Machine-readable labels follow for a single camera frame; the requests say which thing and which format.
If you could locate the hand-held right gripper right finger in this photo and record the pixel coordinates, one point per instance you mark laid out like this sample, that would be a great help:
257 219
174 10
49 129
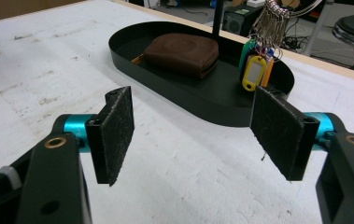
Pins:
277 130

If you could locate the black computer tower green label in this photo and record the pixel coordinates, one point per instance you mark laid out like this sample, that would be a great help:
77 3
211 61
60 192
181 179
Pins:
238 21

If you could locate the white metal desk leg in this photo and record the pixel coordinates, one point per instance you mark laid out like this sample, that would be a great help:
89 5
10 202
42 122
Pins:
318 28

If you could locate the brown leather wallet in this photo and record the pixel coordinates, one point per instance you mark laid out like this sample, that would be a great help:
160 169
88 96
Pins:
181 53

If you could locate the black oval tray with stand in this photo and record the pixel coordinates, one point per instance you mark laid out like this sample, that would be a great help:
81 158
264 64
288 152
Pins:
215 93

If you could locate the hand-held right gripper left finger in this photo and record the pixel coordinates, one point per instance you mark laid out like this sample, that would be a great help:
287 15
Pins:
112 137

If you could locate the white box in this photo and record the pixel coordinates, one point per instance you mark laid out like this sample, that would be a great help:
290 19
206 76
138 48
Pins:
256 3

